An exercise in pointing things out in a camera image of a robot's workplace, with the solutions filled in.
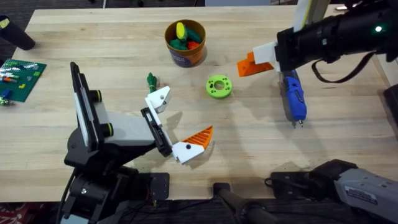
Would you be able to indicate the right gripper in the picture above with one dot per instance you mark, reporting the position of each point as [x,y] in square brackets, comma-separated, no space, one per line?
[326,37]

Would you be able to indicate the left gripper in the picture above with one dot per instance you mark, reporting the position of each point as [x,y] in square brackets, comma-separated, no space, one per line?
[130,130]

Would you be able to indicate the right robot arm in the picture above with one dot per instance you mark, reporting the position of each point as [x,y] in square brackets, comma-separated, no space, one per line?
[357,189]

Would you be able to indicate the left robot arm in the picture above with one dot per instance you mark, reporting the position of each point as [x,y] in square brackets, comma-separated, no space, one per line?
[93,193]

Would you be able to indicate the green vegetable toy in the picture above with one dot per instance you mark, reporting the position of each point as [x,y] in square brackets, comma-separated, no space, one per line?
[152,84]

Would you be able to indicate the blue electric screwdriver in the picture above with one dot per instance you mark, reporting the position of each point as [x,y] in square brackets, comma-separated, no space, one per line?
[295,96]

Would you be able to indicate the orange ribbed wedge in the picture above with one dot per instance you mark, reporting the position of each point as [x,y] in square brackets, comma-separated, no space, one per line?
[248,70]

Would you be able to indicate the green disc with holes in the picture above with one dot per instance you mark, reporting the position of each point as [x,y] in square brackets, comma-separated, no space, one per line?
[213,91]

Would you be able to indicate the right wrist upright plate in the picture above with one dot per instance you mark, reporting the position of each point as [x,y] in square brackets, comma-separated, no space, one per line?
[306,15]

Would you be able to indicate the wrist upright plate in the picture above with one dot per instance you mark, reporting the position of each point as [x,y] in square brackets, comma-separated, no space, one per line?
[82,102]
[306,15]

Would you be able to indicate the brown tub of toys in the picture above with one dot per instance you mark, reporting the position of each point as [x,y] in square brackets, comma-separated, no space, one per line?
[186,59]

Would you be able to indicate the left wrist upright plate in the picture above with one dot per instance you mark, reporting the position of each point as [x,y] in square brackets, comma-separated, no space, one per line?
[82,102]

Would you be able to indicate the green board with blocks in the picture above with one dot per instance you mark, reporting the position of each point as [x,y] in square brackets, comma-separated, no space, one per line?
[25,84]

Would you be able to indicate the black cylinder with yellow label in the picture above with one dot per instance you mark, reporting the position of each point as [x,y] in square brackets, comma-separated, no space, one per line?
[18,37]

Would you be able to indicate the red printed box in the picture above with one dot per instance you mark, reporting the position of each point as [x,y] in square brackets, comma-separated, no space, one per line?
[15,214]

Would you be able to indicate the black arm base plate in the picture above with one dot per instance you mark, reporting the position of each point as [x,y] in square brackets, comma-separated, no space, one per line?
[286,183]
[158,186]

